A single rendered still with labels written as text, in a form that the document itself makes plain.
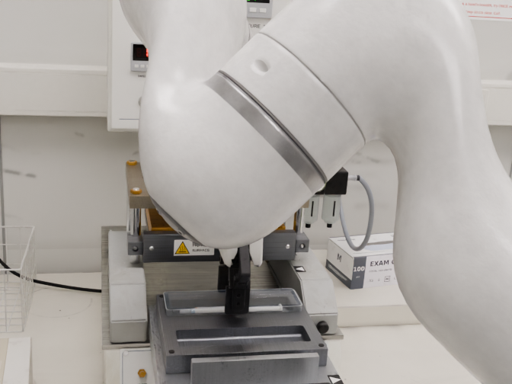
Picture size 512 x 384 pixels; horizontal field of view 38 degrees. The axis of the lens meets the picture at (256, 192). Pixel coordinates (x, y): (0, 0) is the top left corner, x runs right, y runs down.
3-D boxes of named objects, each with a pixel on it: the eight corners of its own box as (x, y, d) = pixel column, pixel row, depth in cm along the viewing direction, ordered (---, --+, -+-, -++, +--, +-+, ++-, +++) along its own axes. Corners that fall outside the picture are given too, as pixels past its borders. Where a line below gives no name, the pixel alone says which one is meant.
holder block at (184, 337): (155, 310, 103) (156, 293, 102) (294, 305, 107) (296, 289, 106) (165, 374, 88) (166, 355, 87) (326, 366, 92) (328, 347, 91)
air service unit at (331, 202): (276, 223, 139) (282, 147, 134) (350, 222, 142) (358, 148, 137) (283, 233, 134) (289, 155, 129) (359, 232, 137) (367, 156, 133)
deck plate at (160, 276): (100, 229, 144) (100, 225, 144) (274, 228, 151) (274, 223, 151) (101, 350, 101) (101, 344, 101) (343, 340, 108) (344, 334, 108)
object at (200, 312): (165, 325, 96) (166, 310, 96) (162, 305, 102) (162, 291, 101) (302, 320, 100) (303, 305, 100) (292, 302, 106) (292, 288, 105)
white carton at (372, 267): (324, 267, 165) (328, 236, 163) (411, 258, 174) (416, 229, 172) (350, 289, 155) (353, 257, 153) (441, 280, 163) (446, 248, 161)
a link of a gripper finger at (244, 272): (253, 257, 89) (248, 290, 93) (244, 216, 95) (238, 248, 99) (244, 257, 89) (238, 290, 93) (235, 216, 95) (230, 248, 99)
